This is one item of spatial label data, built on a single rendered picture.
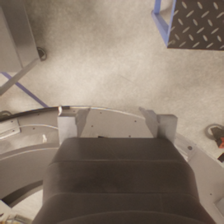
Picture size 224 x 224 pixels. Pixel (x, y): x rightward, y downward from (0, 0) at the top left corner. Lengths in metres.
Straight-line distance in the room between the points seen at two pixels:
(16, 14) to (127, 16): 0.65
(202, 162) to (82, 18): 1.02
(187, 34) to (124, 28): 0.65
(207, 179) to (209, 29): 0.47
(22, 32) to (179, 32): 0.93
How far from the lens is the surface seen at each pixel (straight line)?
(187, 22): 0.53
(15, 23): 1.20
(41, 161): 0.71
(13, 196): 1.09
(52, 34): 1.26
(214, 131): 1.61
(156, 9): 0.99
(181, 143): 0.67
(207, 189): 0.64
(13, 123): 0.87
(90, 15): 1.14
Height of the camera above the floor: 1.10
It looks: 49 degrees down
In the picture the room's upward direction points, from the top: 170 degrees counter-clockwise
